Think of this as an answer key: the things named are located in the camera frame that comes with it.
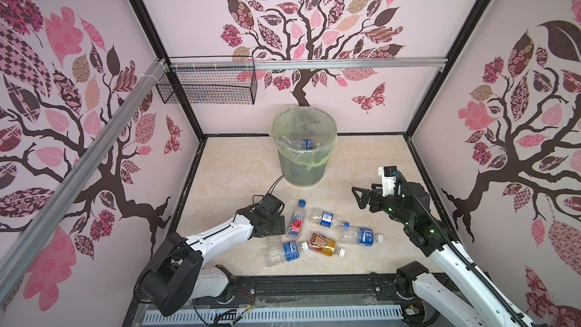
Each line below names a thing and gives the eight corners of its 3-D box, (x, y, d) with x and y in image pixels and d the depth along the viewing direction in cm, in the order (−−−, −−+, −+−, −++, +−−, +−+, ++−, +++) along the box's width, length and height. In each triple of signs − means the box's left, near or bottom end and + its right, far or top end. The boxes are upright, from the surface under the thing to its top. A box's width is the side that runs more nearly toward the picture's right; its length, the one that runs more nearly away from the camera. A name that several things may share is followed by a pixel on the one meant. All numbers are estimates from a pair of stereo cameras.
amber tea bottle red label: (301, 250, 83) (301, 246, 79) (304, 235, 87) (304, 230, 83) (342, 260, 81) (345, 255, 77) (344, 244, 85) (346, 239, 81)
